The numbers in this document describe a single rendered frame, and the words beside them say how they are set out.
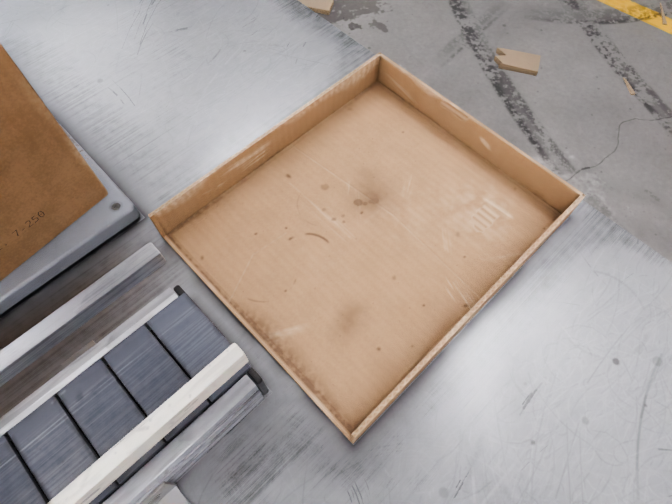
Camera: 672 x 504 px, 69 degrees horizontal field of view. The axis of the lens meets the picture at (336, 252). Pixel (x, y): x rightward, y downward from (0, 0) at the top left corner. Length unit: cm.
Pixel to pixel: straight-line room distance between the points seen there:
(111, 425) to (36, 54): 48
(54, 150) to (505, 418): 42
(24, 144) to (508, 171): 43
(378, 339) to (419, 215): 13
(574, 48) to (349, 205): 172
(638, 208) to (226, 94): 139
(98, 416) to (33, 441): 4
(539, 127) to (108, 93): 143
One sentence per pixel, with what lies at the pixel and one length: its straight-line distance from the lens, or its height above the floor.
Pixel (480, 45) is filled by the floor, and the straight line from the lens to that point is 202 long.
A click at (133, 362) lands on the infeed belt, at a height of 88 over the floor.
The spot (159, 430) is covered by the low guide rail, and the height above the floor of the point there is 91.
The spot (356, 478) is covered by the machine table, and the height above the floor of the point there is 83.
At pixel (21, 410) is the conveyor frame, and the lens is 43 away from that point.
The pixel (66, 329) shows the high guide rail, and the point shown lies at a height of 96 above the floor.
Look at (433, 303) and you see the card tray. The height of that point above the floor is 83.
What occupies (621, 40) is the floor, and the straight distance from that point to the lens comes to 224.
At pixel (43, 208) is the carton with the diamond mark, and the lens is 48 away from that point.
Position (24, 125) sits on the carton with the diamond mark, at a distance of 43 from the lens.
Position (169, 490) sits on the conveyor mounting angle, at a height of 83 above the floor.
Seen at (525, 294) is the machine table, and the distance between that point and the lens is 47.
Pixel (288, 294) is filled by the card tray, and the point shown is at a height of 83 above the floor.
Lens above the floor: 124
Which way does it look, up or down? 63 degrees down
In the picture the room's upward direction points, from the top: 1 degrees clockwise
